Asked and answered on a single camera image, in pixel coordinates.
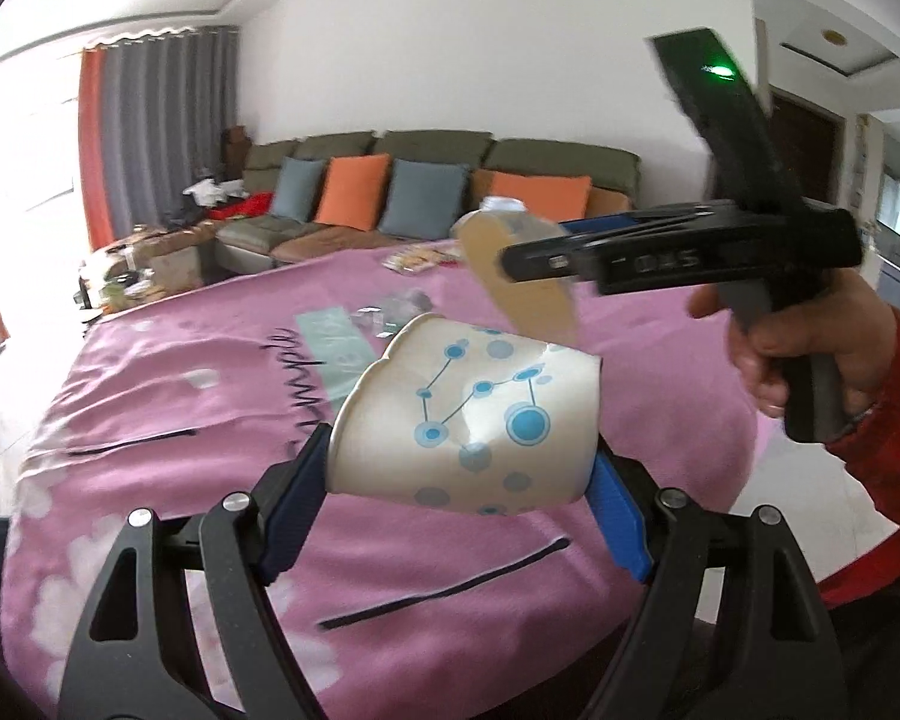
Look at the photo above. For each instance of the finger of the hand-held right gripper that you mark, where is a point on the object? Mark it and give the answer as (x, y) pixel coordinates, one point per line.
(540, 259)
(607, 223)

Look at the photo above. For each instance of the grey blue cushion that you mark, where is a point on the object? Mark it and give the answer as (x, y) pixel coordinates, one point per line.
(424, 199)
(298, 191)

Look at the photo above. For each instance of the pink printed blanket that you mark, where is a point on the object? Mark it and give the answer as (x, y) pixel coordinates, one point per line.
(195, 540)

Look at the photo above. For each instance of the olive green sofa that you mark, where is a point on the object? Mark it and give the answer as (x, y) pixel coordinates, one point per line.
(435, 146)

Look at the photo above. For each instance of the brown boxes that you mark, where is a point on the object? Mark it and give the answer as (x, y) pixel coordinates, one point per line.
(236, 144)

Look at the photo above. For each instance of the brown door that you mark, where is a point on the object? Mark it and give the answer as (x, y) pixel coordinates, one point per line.
(814, 150)

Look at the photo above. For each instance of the cluttered coffee table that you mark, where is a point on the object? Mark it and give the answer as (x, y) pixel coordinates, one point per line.
(142, 270)

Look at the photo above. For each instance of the orange curtain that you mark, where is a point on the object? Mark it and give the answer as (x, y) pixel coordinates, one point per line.
(97, 150)

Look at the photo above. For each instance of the white bags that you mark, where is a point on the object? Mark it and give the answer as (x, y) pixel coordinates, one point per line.
(210, 191)

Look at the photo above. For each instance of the orange cushion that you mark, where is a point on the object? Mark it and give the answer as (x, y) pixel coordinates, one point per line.
(352, 191)
(544, 195)

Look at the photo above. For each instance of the white blue-dotted paper cup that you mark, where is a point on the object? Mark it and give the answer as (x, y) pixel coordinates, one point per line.
(457, 390)

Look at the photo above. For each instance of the person's right forearm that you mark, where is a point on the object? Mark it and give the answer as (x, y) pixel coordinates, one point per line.
(892, 465)

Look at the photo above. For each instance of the clear plastic wrapper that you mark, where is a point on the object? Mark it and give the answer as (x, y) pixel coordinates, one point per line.
(394, 311)

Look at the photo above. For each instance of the brown cardboard piece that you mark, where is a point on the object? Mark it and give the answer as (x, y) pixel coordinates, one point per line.
(525, 307)

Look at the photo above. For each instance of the red cloth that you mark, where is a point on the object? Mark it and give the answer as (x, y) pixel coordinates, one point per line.
(244, 206)

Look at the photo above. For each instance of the grey curtain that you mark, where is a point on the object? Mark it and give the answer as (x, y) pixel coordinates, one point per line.
(172, 127)

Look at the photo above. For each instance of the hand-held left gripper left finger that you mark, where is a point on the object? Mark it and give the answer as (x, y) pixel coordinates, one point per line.
(292, 502)

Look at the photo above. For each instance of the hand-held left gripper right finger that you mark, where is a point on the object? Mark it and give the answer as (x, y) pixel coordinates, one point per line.
(619, 517)

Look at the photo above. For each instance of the person's right hand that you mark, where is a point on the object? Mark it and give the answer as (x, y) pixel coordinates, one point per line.
(832, 330)

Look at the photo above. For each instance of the white blue container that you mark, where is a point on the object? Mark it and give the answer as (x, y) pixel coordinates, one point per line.
(504, 205)

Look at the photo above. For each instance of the patterned snack packet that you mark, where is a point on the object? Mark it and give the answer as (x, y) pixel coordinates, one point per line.
(416, 259)

